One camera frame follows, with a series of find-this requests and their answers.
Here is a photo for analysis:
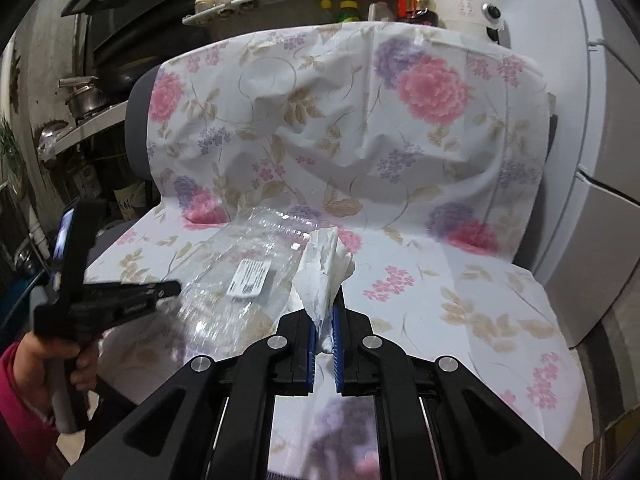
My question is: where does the floral cloth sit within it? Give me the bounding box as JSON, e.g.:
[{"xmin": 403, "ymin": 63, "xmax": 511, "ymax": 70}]
[{"xmin": 82, "ymin": 22, "xmax": 584, "ymax": 480}]

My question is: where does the person's left hand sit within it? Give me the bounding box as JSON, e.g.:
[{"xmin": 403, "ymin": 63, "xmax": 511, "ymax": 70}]
[{"xmin": 13, "ymin": 332, "xmax": 101, "ymax": 404}]

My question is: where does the black wok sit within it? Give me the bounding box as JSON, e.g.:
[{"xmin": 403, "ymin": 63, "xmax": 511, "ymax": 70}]
[{"xmin": 95, "ymin": 60, "xmax": 157, "ymax": 92}]

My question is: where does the grey office chair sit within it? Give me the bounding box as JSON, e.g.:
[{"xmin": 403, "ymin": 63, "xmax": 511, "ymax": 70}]
[{"xmin": 92, "ymin": 67, "xmax": 559, "ymax": 281}]

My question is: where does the white refrigerator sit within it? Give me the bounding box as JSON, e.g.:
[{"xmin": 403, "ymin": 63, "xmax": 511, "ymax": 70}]
[{"xmin": 480, "ymin": 0, "xmax": 640, "ymax": 352}]

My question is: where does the steel pot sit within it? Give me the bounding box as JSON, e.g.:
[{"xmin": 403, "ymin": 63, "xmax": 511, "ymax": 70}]
[{"xmin": 59, "ymin": 75, "xmax": 109, "ymax": 119}]

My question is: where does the white electric cooker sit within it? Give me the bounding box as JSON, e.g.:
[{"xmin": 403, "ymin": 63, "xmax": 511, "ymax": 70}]
[{"xmin": 432, "ymin": 0, "xmax": 509, "ymax": 44}]

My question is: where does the white tissue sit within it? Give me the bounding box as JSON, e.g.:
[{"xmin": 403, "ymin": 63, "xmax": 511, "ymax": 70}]
[{"xmin": 294, "ymin": 227, "xmax": 356, "ymax": 354}]

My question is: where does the clear plastic bag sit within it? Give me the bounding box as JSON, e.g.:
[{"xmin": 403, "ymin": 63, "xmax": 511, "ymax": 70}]
[{"xmin": 174, "ymin": 205, "xmax": 322, "ymax": 362}]

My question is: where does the person's left forearm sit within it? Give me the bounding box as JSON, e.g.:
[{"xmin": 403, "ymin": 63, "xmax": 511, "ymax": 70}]
[{"xmin": 0, "ymin": 344, "xmax": 57, "ymax": 442}]

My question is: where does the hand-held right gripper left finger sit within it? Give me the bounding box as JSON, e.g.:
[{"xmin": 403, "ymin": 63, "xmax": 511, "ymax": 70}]
[{"xmin": 65, "ymin": 309, "xmax": 321, "ymax": 480}]

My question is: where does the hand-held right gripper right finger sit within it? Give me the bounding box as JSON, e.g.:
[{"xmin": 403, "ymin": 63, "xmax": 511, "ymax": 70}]
[{"xmin": 330, "ymin": 292, "xmax": 583, "ymax": 480}]

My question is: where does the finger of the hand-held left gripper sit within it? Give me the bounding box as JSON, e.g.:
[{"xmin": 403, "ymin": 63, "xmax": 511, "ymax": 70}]
[{"xmin": 146, "ymin": 280, "xmax": 182, "ymax": 302}]

